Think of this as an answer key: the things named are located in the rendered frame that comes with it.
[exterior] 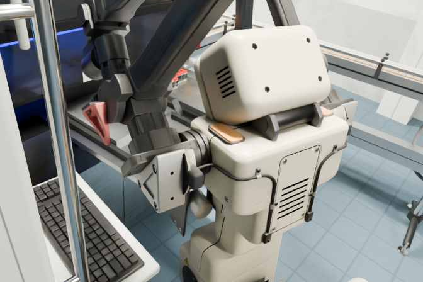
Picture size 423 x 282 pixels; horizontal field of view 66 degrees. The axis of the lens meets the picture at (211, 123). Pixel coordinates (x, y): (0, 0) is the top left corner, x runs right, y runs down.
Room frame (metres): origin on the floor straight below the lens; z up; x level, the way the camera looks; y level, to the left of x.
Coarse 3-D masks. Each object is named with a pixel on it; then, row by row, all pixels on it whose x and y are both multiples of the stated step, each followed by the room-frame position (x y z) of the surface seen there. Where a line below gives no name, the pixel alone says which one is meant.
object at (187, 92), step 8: (192, 72) 1.40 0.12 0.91; (192, 80) 1.37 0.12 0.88; (184, 88) 1.28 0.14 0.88; (192, 88) 1.29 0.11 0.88; (168, 96) 1.14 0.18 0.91; (176, 96) 1.20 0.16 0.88; (184, 96) 1.21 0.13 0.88; (192, 96) 1.22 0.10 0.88; (200, 96) 1.23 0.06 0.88; (184, 104) 1.09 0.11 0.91; (192, 104) 1.15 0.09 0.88; (200, 104) 1.16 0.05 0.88; (200, 112) 1.06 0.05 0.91
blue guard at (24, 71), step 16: (144, 16) 1.26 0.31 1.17; (160, 16) 1.34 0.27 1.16; (64, 32) 0.97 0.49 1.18; (80, 32) 1.01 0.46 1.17; (128, 32) 1.19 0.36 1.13; (144, 32) 1.26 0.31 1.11; (0, 48) 0.80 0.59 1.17; (16, 48) 0.84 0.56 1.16; (32, 48) 0.87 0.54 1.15; (64, 48) 0.96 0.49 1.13; (80, 48) 1.01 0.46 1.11; (128, 48) 1.19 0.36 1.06; (144, 48) 1.27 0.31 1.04; (16, 64) 0.83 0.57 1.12; (32, 64) 0.87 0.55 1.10; (64, 64) 0.95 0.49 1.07; (80, 64) 1.00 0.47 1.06; (16, 80) 0.82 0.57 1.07; (32, 80) 0.86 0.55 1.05; (64, 80) 0.95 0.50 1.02; (80, 80) 1.00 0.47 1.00; (16, 96) 0.81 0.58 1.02; (32, 96) 0.85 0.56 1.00
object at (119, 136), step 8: (88, 96) 1.10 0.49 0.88; (72, 104) 1.02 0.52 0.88; (80, 104) 1.03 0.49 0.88; (72, 112) 0.97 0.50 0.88; (80, 112) 0.98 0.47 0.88; (168, 112) 1.01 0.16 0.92; (80, 120) 0.89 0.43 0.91; (88, 128) 0.87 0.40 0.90; (112, 128) 0.91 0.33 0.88; (120, 128) 0.92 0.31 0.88; (112, 136) 0.87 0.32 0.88; (120, 136) 0.87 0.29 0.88; (128, 136) 0.84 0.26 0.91; (120, 144) 0.81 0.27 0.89
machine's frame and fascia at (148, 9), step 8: (144, 8) 1.26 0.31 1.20; (152, 8) 1.30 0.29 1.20; (160, 8) 1.34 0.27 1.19; (168, 8) 1.38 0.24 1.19; (56, 24) 0.95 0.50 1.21; (64, 24) 0.97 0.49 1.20; (72, 24) 0.99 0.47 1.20; (0, 32) 0.81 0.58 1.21; (8, 32) 0.82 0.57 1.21; (0, 40) 0.80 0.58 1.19; (8, 40) 0.82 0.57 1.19; (16, 40) 0.84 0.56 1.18; (64, 88) 0.94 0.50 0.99; (40, 96) 0.87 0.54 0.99; (16, 104) 0.81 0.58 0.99
